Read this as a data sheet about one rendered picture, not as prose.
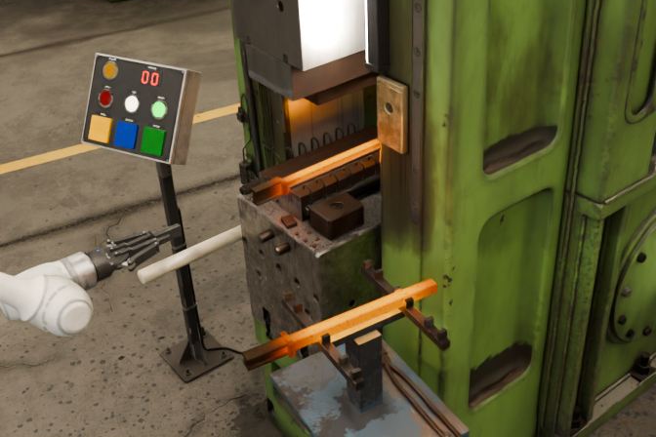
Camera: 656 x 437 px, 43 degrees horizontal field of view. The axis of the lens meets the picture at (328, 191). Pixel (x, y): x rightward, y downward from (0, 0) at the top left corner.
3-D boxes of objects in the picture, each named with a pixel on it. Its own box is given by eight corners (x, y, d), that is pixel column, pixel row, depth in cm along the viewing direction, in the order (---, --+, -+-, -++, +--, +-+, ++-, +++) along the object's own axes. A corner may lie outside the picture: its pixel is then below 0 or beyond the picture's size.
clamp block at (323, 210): (330, 242, 212) (329, 220, 209) (310, 227, 218) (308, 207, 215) (366, 223, 218) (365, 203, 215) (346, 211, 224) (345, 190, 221)
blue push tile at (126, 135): (132, 150, 245) (137, 124, 245) (113, 145, 248) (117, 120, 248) (136, 150, 247) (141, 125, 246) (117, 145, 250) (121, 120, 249)
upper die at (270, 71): (293, 101, 202) (290, 65, 197) (248, 76, 215) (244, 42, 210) (420, 54, 222) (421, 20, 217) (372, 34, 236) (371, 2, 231)
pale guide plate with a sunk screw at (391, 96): (401, 154, 194) (401, 89, 185) (377, 140, 200) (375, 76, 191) (408, 151, 195) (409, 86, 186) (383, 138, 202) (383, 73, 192)
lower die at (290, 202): (302, 221, 221) (300, 194, 216) (261, 191, 234) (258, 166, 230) (418, 168, 241) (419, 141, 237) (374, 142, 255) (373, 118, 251)
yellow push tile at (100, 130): (106, 143, 250) (110, 118, 249) (88, 139, 253) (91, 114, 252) (110, 143, 251) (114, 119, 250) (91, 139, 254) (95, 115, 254)
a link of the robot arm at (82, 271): (79, 302, 190) (102, 292, 193) (70, 271, 185) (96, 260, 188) (63, 284, 196) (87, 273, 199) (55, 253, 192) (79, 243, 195)
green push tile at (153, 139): (160, 156, 241) (164, 131, 241) (140, 151, 244) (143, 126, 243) (164, 156, 243) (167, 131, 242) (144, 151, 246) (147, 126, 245)
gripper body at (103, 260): (86, 272, 199) (121, 257, 203) (101, 289, 193) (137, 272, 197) (79, 247, 195) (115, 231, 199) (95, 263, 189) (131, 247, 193)
